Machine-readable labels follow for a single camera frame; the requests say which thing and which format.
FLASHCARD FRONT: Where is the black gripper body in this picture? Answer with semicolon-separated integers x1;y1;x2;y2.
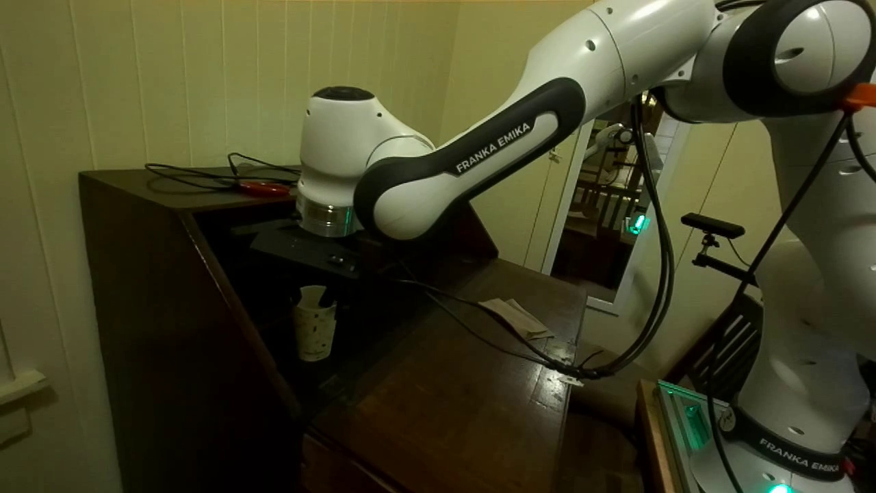
304;257;367;303

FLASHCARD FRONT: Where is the white dotted paper cup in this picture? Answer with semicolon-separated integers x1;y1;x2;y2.
291;282;339;364

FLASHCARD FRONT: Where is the dark wooden secretary cabinet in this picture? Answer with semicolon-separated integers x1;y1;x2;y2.
76;162;592;493

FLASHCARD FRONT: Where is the small red object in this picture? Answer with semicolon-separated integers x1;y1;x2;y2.
235;178;297;200

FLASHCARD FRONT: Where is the folded beige napkin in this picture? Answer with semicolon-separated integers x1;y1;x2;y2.
478;297;558;345

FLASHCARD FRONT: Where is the dark slatted wooden chair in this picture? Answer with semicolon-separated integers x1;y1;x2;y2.
662;292;770;407

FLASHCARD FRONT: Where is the thin black looped cable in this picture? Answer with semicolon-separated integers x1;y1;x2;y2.
144;149;304;194

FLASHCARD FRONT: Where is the wooden slatted furniture frame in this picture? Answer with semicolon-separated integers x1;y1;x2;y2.
551;90;669;297

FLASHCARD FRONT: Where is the black camera on stand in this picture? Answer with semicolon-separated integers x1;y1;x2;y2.
680;212;773;289

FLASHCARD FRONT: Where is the thin black base cable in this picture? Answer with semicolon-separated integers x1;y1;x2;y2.
703;108;876;493

